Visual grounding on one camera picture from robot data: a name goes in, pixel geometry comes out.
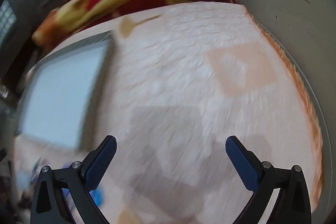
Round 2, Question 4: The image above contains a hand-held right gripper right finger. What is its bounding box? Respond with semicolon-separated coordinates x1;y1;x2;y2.
225;135;313;224

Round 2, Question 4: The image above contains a white tray with striped rim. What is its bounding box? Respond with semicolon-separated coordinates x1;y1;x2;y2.
16;31;116;151

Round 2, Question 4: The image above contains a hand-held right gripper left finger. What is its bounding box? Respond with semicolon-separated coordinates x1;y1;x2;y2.
30;135;117;224

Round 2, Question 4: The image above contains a pink fluffy rug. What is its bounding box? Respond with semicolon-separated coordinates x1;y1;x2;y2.
14;2;324;224

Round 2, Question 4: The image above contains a glass block window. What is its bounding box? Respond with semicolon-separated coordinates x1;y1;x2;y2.
0;0;16;51

